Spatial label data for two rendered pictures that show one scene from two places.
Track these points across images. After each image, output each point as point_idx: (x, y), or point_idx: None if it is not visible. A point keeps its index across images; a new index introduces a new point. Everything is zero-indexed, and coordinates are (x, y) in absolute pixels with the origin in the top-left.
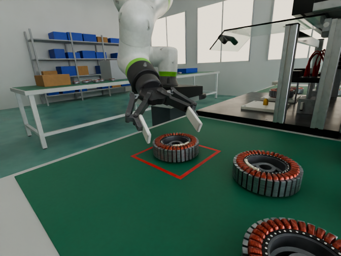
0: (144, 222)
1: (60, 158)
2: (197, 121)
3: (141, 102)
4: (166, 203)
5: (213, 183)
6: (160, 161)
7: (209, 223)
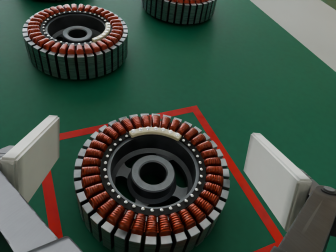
0: (267, 73)
1: None
2: (53, 129)
3: (318, 251)
4: (236, 81)
5: (153, 78)
6: None
7: (201, 48)
